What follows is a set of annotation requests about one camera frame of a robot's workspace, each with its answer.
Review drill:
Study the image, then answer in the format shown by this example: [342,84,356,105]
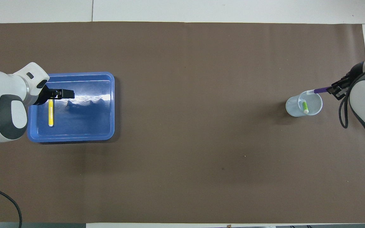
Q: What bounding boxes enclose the clear plastic cup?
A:
[285,90,323,117]

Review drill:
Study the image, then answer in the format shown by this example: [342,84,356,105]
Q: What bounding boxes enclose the brown paper table mat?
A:
[0,22,365,224]

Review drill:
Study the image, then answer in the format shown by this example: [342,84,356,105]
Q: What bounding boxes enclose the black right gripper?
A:
[326,61,365,101]

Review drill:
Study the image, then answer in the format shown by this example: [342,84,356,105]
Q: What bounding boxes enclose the purple marker pen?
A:
[306,86,333,95]

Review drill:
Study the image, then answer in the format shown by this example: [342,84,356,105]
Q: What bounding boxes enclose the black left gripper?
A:
[33,84,75,106]

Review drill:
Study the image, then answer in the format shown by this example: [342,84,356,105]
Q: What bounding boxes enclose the blue plastic tray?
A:
[27,72,115,143]

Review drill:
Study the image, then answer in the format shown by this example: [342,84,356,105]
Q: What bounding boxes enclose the yellow marker pen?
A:
[48,99,54,127]

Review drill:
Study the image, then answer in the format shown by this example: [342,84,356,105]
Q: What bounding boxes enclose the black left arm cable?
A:
[0,183,22,228]

